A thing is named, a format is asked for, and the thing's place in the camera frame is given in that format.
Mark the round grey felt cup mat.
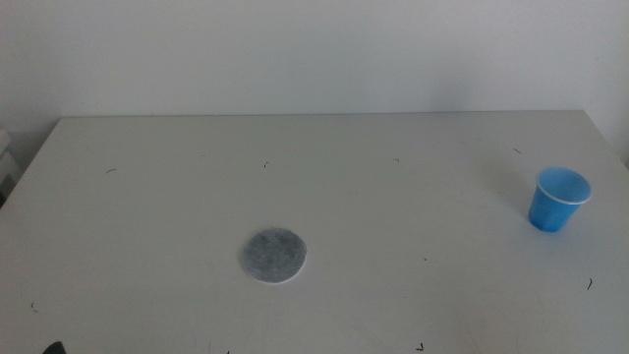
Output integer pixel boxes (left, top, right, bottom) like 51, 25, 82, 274
240, 226, 309, 285

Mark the blue plastic cup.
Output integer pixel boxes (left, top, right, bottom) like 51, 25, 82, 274
528, 165, 593, 234

